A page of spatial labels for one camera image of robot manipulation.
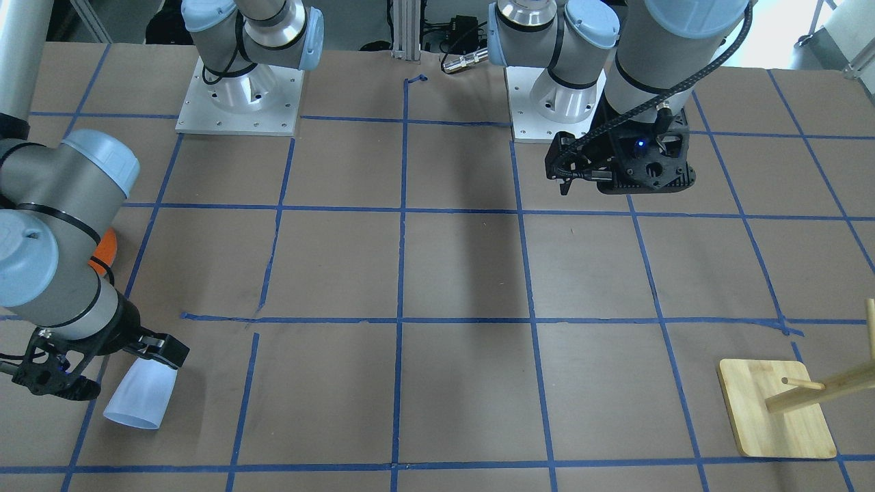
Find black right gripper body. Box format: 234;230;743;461
65;290;148;356

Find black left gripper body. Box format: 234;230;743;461
591;109;697;194

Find light blue plastic cup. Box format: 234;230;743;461
103;359;178;431

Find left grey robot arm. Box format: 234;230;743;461
487;1;755;194

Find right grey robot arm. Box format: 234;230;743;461
2;1;325;392

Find wooden cup rack stand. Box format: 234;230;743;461
693;299;873;460

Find orange can with silver lid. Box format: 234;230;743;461
88;228;118;277

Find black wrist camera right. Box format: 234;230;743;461
10;328;101;401

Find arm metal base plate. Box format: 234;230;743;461
175;59;306;137
505;66;606;144

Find aluminium frame post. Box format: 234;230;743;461
387;0;424;64

